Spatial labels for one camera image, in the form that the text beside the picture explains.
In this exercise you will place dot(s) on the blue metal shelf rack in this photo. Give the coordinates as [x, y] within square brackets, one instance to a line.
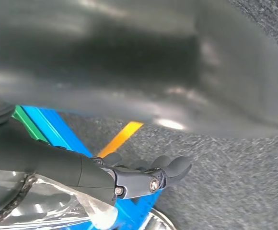
[57, 127]

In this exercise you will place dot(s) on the shiny silver round object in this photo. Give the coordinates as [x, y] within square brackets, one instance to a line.
[158, 220]

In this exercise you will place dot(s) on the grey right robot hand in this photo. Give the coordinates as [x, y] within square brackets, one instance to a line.
[57, 171]

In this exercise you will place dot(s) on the grey robot body shell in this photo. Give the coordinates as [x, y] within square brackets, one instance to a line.
[129, 57]

